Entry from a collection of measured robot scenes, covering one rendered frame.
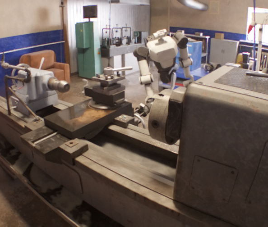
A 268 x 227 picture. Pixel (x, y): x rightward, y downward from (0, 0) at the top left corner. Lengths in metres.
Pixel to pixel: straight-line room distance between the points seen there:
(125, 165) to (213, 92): 0.64
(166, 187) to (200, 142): 0.35
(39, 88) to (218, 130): 1.34
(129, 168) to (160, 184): 0.19
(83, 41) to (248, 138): 5.14
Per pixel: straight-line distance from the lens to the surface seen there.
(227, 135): 0.72
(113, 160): 1.20
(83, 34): 5.56
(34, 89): 1.75
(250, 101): 0.69
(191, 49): 3.04
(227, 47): 7.74
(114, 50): 5.84
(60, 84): 1.57
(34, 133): 1.48
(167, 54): 2.18
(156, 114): 0.97
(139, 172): 1.12
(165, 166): 1.34
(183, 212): 0.95
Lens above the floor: 1.53
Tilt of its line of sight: 24 degrees down
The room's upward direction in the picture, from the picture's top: straight up
